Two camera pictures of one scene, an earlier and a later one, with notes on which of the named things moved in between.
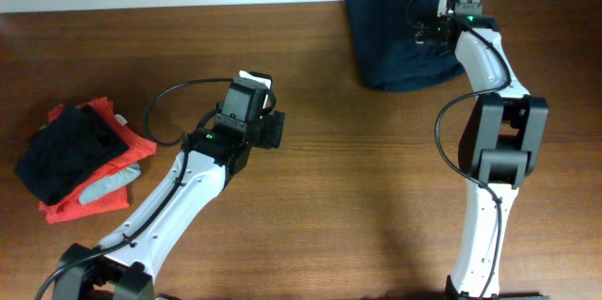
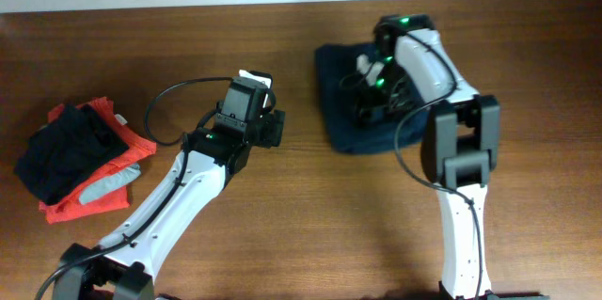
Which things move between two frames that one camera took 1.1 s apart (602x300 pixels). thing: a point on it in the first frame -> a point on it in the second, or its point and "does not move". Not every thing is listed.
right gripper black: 426,31 -> 366,100
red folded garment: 139,149 does not move
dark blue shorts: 389,57 -> 348,134
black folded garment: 65,148 does not move
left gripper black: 271,128 does not move
